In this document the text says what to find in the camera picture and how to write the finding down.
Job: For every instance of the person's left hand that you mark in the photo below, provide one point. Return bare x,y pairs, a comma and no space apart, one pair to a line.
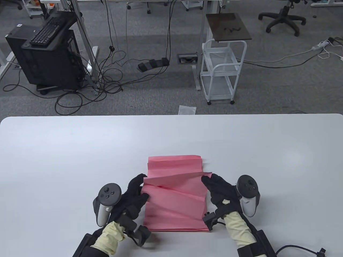
131,203

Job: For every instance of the person's right hand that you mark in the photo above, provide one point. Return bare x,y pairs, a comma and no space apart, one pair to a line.
222,192

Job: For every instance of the person's left forearm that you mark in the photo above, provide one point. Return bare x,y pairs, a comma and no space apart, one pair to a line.
110,238

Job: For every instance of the black and white controller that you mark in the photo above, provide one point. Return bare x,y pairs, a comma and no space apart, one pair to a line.
248,186
108,194

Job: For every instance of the clear plastic bag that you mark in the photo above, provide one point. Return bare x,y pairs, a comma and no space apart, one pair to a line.
187,110

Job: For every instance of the white utility trolley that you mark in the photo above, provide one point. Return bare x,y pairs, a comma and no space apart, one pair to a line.
217,85

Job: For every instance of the metal floor socket box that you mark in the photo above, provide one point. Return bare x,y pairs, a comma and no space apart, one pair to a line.
187,59

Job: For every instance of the black foot pedal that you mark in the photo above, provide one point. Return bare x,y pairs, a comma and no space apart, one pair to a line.
152,64

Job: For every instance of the brown wooden board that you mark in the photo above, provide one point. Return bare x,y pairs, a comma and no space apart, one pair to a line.
219,34

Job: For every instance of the black computer tower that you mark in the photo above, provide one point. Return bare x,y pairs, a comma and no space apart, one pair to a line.
48,67

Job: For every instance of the white power strip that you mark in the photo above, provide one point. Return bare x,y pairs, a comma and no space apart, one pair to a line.
320,45

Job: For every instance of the black office chair base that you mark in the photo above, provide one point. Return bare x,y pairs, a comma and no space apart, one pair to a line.
282,17

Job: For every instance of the white desk foot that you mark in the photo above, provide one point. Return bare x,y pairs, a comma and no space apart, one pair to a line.
327,3
5,67

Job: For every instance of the black power adapter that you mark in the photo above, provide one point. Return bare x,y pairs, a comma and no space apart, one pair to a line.
331,40

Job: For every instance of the white trolley base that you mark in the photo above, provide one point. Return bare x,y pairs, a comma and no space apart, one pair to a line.
191,4

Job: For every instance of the black keyboard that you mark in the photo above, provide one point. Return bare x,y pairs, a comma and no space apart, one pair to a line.
45,32

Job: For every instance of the white shelf cart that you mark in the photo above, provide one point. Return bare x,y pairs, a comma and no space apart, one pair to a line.
32,10

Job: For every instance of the black chair caster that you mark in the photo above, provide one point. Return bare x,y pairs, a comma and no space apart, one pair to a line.
16,4

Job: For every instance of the grey desk leg frame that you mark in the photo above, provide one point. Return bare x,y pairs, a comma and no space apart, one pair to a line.
83,34

